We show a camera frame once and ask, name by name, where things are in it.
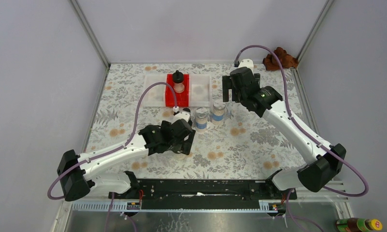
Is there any blue-label shaker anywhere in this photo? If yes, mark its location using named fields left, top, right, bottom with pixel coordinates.
left=211, top=99, right=226, bottom=126
left=195, top=107, right=208, bottom=132

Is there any black-cap jar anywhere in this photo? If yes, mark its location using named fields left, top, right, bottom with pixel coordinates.
left=173, top=153, right=188, bottom=160
left=172, top=70, right=185, bottom=93

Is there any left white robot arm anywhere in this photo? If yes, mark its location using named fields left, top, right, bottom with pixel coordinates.
left=57, top=119, right=195, bottom=202

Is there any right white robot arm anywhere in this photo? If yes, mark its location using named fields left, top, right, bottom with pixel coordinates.
left=222, top=67, right=346, bottom=199

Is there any floral table mat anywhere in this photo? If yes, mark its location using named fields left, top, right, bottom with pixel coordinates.
left=86, top=64, right=304, bottom=179

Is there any right clear plastic bin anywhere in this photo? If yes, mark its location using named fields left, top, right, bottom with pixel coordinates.
left=188, top=73, right=212, bottom=107

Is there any clear plastic bin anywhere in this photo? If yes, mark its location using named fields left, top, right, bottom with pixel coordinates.
left=188, top=73, right=212, bottom=107
left=142, top=74, right=167, bottom=107

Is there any small dark spice bottle rear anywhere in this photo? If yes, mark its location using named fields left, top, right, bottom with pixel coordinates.
left=181, top=108, right=191, bottom=116

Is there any brown crumpled cloth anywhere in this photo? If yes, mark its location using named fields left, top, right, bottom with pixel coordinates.
left=263, top=47, right=299, bottom=71

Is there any left clear plastic bin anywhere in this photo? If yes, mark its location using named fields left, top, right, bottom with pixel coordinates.
left=142, top=74, right=167, bottom=107

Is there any green yellow-cap bottle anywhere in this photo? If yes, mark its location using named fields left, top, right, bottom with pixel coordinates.
left=335, top=217, right=383, bottom=232

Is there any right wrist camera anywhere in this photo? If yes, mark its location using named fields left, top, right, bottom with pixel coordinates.
left=234, top=58, right=254, bottom=71

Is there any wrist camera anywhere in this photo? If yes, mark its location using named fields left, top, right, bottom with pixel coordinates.
left=234, top=58, right=254, bottom=71
left=171, top=109, right=193, bottom=126

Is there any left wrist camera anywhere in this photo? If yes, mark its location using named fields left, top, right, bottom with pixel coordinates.
left=171, top=109, right=193, bottom=126

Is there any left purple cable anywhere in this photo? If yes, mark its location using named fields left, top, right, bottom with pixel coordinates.
left=47, top=82, right=180, bottom=201

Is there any purple cable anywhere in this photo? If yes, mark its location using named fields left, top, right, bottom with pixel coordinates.
left=47, top=82, right=180, bottom=201
left=234, top=45, right=369, bottom=198

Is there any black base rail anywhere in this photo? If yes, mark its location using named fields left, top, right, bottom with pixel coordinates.
left=108, top=179, right=297, bottom=211

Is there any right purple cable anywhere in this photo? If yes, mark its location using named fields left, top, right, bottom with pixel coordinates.
left=234, top=45, right=369, bottom=198

